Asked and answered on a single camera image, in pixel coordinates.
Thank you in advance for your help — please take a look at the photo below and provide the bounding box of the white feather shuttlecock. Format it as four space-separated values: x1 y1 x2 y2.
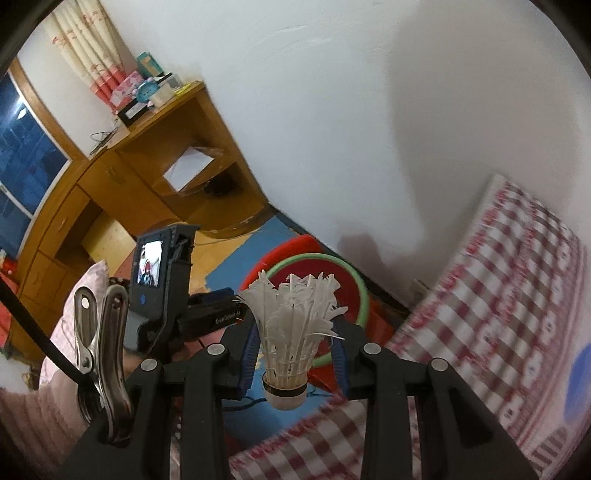
233 271 348 411

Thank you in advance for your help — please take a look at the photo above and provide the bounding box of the black box white label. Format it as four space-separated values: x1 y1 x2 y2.
117 99 151 127

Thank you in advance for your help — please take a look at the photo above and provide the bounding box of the pink tissue box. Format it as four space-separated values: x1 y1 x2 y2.
110 71 146 109

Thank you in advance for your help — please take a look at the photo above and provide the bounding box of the thin black wire coil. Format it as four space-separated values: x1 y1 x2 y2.
90 117 123 155

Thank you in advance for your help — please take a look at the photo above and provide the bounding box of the window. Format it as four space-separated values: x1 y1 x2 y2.
0 69 75 259

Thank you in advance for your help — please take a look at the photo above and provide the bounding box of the red plastic stool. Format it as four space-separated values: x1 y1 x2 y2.
252 234 398 398

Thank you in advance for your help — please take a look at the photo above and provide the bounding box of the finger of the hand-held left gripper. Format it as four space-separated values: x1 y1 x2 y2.
187 287 237 311

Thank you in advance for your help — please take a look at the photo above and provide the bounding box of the checked heart print bed sheet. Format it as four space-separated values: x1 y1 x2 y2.
228 173 591 480

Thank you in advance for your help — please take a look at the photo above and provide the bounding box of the blue foam floor mat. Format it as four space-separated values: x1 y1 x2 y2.
205 215 319 296

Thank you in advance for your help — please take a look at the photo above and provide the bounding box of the blue alarm clock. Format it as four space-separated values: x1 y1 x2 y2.
134 78 161 104

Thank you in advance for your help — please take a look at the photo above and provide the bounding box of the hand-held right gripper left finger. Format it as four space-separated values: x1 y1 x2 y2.
60 320 259 480

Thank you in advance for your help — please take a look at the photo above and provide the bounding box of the light wooden stool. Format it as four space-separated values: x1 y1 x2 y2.
83 212 139 268

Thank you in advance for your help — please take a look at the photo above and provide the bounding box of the teal box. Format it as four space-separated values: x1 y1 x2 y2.
136 52 165 79

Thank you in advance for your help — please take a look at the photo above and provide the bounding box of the red bin green rim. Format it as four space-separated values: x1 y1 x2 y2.
252 251 370 398

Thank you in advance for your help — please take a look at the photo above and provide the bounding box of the pale pink patterned clothing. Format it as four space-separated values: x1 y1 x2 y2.
39 260 112 384

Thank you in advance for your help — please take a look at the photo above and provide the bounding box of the wooden desk cabinet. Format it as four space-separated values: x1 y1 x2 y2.
18 80 271 365

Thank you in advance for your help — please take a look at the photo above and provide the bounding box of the metal spring clip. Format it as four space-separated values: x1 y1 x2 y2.
73 285 134 444

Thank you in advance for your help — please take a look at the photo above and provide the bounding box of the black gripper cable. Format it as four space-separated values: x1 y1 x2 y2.
0 279 93 388

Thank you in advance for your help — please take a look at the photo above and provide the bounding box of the person's left forearm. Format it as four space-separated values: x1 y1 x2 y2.
0 383 93 480

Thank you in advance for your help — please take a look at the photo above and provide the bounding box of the white paper plastic sleeve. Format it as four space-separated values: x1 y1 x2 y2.
161 145 222 195

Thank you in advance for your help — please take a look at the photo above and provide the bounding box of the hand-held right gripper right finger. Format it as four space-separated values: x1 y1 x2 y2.
330 320 539 480

